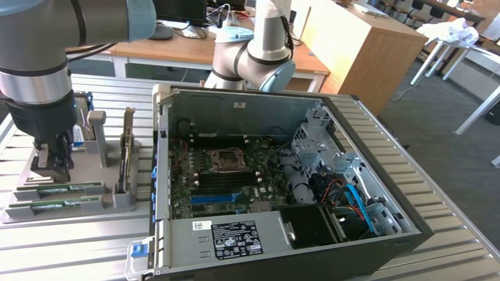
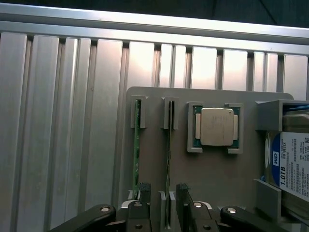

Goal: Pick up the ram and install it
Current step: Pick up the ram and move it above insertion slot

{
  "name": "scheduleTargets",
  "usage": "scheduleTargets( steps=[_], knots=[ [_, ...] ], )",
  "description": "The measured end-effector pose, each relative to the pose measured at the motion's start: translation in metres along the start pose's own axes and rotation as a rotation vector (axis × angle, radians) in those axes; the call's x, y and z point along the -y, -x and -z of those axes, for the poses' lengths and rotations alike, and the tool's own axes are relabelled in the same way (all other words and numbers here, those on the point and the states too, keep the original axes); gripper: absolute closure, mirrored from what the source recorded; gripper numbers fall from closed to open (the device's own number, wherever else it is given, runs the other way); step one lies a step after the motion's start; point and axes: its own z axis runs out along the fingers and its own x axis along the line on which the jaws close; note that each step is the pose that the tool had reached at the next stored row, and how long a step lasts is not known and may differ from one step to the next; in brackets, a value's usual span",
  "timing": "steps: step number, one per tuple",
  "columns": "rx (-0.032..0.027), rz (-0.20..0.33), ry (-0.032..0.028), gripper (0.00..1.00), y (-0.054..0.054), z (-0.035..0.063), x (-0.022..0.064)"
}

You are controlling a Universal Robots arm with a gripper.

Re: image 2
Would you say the green RAM stick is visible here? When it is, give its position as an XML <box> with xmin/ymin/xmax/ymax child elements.
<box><xmin>132</xmin><ymin>98</ymin><xmax>142</xmax><ymax>211</ymax></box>
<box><xmin>165</xmin><ymin>100</ymin><xmax>176</xmax><ymax>230</ymax></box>

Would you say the blue disk wire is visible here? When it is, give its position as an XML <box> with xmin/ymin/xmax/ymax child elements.
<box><xmin>283</xmin><ymin>102</ymin><xmax>309</xmax><ymax>117</ymax></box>

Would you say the silver CPU chip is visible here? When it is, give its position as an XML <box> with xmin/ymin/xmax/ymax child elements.
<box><xmin>193</xmin><ymin>106</ymin><xmax>242</xmax><ymax>147</ymax></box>

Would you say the WD hard disk drive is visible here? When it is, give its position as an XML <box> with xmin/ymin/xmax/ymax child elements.
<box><xmin>263</xmin><ymin>113</ymin><xmax>309</xmax><ymax>217</ymax></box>

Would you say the grey plastic parts rack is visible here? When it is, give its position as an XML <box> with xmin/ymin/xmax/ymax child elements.
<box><xmin>120</xmin><ymin>86</ymin><xmax>309</xmax><ymax>232</ymax></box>

